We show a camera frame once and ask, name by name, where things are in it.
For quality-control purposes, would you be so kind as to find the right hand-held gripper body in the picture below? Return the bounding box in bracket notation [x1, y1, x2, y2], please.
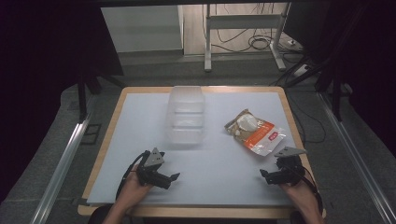
[262, 146, 308, 187]

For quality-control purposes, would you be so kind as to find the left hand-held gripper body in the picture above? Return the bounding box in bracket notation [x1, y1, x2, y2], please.
[135, 147, 173, 190]

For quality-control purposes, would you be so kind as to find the orange and clear snack bag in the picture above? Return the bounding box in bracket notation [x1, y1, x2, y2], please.
[223, 108, 287, 158]

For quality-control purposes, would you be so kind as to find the clear plastic drawer organizer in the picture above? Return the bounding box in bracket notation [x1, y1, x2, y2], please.
[163, 85, 206, 146]

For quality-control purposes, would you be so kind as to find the person's left hand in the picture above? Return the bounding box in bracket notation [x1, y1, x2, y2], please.
[116, 164, 154, 211]

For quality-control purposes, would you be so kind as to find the person's right hand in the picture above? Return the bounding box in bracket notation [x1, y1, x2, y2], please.
[278, 174, 321, 216]

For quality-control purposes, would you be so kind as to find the black floor plate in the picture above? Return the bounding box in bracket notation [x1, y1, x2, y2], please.
[80, 123, 103, 146]

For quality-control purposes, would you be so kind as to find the white power strip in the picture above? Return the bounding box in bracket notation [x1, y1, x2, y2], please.
[292, 63, 312, 77]

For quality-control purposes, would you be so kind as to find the black metal stand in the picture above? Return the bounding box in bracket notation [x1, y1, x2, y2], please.
[76, 52, 127, 124]
[285, 6, 368, 122]

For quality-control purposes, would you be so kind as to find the white panel board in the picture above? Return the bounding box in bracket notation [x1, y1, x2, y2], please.
[100, 5, 185, 53]

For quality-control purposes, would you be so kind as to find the white metal stand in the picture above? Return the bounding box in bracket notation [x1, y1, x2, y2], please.
[204, 3, 291, 73]

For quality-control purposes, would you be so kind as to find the aluminium floor rail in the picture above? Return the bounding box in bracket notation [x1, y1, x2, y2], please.
[318, 91, 396, 224]
[29, 113, 94, 224]

